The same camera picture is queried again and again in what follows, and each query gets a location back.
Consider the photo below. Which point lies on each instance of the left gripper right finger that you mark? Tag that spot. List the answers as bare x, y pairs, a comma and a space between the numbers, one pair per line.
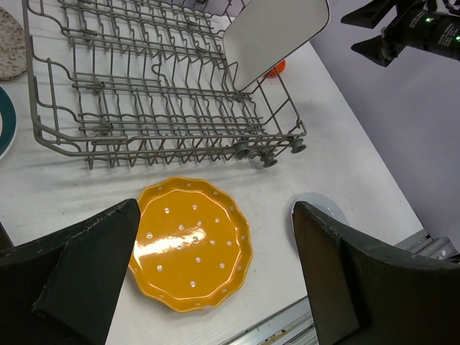
364, 291

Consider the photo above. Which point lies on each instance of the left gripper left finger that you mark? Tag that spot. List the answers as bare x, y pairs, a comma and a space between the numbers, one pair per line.
63, 288

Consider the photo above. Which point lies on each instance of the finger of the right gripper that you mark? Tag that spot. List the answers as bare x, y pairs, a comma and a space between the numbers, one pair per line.
379, 50
369, 15

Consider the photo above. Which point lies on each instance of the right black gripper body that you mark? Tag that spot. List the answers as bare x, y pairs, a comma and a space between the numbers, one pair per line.
402, 30

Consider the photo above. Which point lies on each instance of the orange round plate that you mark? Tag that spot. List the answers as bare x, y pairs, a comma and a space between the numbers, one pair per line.
276, 71

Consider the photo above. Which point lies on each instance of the white rectangular plate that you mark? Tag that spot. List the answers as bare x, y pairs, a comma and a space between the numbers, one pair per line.
266, 32

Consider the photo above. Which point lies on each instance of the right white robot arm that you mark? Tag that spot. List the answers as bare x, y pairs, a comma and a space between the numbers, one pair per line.
417, 24

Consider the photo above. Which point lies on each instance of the light blue scalloped plate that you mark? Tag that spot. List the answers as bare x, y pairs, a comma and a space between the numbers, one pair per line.
324, 204

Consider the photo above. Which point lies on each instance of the yellow dotted scalloped plate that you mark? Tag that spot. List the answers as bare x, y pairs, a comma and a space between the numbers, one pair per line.
193, 247

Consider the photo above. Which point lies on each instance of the white plate green rim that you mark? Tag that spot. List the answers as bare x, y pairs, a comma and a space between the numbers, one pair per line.
8, 123

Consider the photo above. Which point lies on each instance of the speckled beige small plate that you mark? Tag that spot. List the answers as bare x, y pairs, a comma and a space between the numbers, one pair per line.
12, 47

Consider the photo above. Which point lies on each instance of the grey wire dish rack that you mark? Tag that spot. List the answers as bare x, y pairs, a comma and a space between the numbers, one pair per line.
125, 83

